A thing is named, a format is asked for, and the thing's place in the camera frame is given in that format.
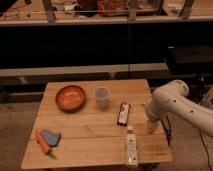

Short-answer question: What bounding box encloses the clear plastic bottle white label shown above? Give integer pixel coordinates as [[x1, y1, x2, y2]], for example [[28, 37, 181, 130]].
[[125, 126, 138, 167]]

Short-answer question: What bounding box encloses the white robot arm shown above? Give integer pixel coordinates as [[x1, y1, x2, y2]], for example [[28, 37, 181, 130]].
[[145, 80, 213, 138]]

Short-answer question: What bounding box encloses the orange ceramic bowl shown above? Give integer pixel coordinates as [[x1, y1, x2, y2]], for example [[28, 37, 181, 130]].
[[55, 85, 86, 112]]

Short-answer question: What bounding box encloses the clear plastic cup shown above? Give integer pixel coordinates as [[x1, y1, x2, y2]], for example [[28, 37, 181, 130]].
[[94, 87, 110, 109]]

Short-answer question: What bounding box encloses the dark chocolate bar package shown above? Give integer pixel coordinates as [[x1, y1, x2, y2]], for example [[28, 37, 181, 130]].
[[117, 102, 131, 126]]

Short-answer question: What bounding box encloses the wooden folding table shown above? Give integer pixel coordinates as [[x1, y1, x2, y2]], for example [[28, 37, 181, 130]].
[[21, 79, 172, 169]]

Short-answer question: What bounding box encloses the blue cloth piece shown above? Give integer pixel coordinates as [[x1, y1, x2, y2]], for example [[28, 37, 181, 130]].
[[41, 130, 61, 147]]

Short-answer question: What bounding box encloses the orange toy carrot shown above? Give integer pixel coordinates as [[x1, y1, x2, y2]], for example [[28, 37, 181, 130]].
[[35, 131, 52, 155]]

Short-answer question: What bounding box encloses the cluttered background shelf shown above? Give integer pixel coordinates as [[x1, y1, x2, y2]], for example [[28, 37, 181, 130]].
[[0, 0, 213, 27]]

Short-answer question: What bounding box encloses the black cable on floor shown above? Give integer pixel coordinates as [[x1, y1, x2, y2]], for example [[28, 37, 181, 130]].
[[198, 129, 213, 171]]

